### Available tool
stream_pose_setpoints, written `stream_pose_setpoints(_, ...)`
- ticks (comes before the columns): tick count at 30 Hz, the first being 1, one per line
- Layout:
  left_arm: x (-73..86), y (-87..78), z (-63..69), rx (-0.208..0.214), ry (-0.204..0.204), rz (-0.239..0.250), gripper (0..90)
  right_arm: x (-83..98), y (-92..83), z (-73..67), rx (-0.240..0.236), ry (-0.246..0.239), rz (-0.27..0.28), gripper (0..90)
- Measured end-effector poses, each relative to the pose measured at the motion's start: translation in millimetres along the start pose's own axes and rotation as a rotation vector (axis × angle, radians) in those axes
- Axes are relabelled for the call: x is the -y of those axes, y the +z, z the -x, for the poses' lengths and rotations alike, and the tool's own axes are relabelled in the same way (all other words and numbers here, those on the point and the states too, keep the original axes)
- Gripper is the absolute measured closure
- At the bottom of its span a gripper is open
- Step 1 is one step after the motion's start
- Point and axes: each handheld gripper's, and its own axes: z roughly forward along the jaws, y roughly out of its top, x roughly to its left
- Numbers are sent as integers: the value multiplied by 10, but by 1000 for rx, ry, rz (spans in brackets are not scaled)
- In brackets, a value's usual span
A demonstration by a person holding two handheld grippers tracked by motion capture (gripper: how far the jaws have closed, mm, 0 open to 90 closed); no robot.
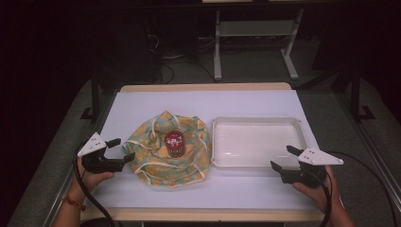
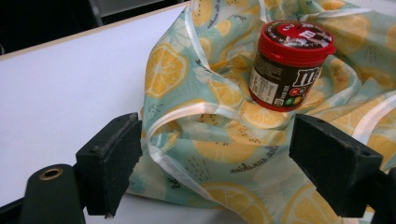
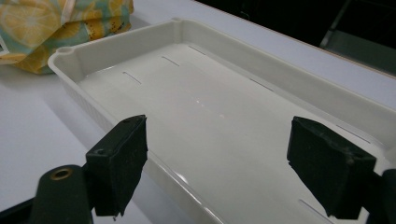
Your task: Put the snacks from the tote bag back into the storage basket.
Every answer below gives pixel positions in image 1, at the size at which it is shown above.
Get white plastic tray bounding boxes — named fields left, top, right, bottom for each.
left=210, top=116, right=309, bottom=168

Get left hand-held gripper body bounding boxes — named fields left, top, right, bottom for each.
left=77, top=131, right=126, bottom=174

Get red string bracelet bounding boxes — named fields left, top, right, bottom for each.
left=61, top=195, right=87, bottom=212

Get person's right hand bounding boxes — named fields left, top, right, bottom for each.
left=291, top=165, right=342, bottom=216

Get black metal stand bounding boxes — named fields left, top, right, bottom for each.
left=349, top=64, right=376, bottom=121
left=79, top=67, right=102, bottom=121

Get red round can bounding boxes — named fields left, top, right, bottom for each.
left=165, top=130, right=186, bottom=159

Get aluminium frame rail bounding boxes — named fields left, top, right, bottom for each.
left=335, top=91, right=401, bottom=204
left=42, top=94, right=116, bottom=227

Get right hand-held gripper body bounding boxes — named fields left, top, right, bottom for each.
left=281, top=147, right=345, bottom=189

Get white metal desk frame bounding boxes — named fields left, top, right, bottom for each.
left=212, top=9, right=305, bottom=81

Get green yellow floral cloth bag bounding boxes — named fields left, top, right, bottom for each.
left=122, top=110, right=213, bottom=189

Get thin black cable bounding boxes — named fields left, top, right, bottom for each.
left=325, top=150, right=399, bottom=227

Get white table mat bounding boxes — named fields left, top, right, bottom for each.
left=84, top=89, right=320, bottom=212

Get thick black gripper cable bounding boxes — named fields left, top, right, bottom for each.
left=310, top=171, right=334, bottom=227
left=72, top=146, right=116, bottom=227

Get person's left hand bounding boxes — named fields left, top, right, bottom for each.
left=69, top=156, right=115, bottom=201

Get black floor cables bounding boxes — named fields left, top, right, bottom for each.
left=146, top=32, right=218, bottom=85

